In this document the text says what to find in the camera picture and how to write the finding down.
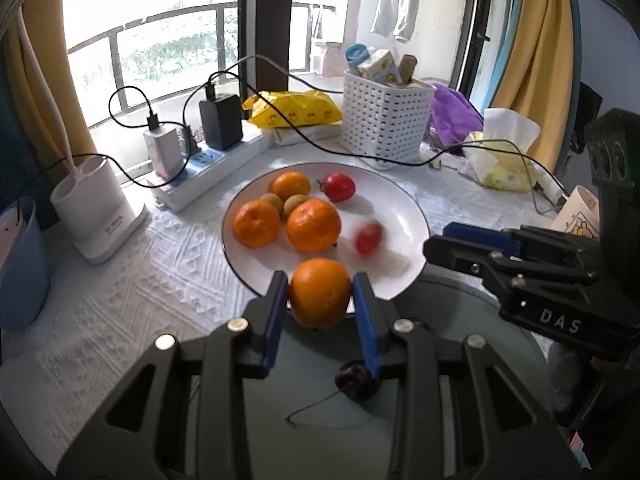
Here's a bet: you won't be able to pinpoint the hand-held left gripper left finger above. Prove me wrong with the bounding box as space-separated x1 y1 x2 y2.
57 270 291 480

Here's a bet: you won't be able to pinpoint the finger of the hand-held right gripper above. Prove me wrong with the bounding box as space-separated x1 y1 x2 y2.
442 222 597 262
422 235 600 307

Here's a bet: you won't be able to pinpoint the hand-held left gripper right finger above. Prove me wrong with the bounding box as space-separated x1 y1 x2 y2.
350 272 583 480

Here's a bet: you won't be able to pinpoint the orange mandarin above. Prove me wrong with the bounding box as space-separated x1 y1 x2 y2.
271 171 312 202
289 258 352 328
233 200 281 248
286 198 343 253

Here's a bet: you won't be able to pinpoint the dark cherry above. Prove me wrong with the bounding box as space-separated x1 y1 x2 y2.
285 361 380 426

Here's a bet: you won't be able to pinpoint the small red fruit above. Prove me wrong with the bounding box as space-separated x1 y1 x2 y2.
355 222 383 256
317 172 357 203

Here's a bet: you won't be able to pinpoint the white plate with dark rim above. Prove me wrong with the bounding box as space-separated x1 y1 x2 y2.
221 161 431 302

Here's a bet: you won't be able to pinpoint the two small brown fruits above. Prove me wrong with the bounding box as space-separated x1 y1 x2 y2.
283 194 310 217

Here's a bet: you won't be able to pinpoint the white cartoon mug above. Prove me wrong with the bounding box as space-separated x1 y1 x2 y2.
550 185 601 236

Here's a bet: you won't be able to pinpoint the yellow tissue pack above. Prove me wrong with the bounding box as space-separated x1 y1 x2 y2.
462 107 542 193

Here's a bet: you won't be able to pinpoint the purple cloth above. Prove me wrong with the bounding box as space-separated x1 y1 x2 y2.
430 82 485 148

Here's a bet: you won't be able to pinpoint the white tablecloth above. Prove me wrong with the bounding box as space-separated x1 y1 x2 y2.
0 125 571 480

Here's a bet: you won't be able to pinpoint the white perforated basket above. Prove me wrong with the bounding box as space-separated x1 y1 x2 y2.
341 70 437 163

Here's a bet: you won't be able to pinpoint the white power strip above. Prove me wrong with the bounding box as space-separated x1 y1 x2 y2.
151 127 273 212

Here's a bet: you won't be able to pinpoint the yellow curtain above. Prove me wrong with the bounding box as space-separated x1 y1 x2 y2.
492 0 576 161
0 0 98 161

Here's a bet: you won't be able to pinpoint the printed carton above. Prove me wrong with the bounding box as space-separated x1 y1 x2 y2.
357 49 403 85

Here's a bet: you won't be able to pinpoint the white charger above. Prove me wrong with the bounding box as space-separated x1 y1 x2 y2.
143 126 183 178

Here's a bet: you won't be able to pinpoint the black charger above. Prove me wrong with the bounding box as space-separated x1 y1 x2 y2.
198 94 244 151

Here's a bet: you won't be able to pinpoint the white desk lamp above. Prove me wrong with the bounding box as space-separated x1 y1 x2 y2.
15 5 148 265

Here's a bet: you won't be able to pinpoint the yellow wipes packet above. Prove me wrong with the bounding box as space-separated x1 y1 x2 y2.
242 89 343 131

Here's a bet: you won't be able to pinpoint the blue-capped bottle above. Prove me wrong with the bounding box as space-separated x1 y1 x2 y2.
346 44 371 75

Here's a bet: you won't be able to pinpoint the hanging grey jacket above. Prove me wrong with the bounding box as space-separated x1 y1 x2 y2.
370 0 421 43

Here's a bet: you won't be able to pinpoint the blue bowl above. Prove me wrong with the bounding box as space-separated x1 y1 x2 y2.
0 195 51 331

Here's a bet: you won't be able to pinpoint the dark teal curtain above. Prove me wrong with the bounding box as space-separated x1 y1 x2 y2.
0 30 56 231

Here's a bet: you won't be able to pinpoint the balcony railing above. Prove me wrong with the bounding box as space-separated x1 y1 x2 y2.
67 2 336 126

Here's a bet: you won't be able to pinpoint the black charger cable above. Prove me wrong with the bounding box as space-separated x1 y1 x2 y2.
17 85 173 191
182 54 563 216

